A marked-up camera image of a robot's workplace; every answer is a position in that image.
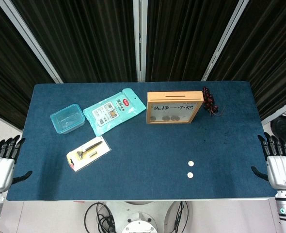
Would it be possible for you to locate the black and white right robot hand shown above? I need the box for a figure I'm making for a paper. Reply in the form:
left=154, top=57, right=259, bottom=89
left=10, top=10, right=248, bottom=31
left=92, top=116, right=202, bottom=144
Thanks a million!
left=251, top=133, right=286, bottom=191

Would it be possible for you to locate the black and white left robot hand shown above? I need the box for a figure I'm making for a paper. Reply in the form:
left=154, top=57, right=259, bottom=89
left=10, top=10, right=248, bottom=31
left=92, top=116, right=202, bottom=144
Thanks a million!
left=0, top=135, right=33, bottom=194

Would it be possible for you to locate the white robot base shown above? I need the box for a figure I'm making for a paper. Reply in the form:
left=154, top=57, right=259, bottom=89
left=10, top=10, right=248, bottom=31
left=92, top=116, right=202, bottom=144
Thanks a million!
left=104, top=200, right=182, bottom=233

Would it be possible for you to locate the wooden coin bank frame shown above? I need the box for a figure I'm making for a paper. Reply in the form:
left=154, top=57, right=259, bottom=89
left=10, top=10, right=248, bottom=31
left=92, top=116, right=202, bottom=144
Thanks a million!
left=146, top=91, right=204, bottom=125

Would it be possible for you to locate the teal clear plastic container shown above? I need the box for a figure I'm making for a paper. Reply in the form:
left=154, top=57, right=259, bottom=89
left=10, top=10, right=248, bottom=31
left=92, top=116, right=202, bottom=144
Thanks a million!
left=50, top=103, right=86, bottom=134

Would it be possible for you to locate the razor in blister pack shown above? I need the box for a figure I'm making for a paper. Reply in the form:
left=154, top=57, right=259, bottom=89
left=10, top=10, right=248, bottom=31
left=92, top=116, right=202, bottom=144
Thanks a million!
left=66, top=135, right=111, bottom=172

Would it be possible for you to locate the dark red grape bunch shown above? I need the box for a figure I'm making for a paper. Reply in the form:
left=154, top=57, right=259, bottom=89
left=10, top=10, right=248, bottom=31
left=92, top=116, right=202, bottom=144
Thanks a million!
left=202, top=86, right=224, bottom=117

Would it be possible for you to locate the black pleated curtain panel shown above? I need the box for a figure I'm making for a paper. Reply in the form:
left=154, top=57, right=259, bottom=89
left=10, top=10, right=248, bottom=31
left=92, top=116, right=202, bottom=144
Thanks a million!
left=206, top=0, right=286, bottom=121
left=0, top=0, right=57, bottom=131
left=145, top=0, right=238, bottom=82
left=11, top=0, right=138, bottom=83

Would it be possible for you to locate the teal printed pouch package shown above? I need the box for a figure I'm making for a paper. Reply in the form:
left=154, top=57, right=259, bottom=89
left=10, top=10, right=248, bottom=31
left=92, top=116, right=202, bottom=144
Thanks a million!
left=82, top=88, right=147, bottom=136

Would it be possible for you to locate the blue table mat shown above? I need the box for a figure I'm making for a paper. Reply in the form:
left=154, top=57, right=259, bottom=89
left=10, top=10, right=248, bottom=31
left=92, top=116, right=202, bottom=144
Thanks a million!
left=6, top=81, right=279, bottom=201

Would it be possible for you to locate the grey partition frame post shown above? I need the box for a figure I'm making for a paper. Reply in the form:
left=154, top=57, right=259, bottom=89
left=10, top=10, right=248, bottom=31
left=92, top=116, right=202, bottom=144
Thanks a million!
left=132, top=0, right=148, bottom=83
left=261, top=97, right=286, bottom=126
left=0, top=0, right=64, bottom=84
left=201, top=0, right=251, bottom=82

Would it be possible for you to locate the black coiled cable bundle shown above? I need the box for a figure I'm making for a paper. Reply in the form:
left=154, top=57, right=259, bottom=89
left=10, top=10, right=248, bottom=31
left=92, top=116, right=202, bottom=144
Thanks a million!
left=84, top=201, right=116, bottom=233

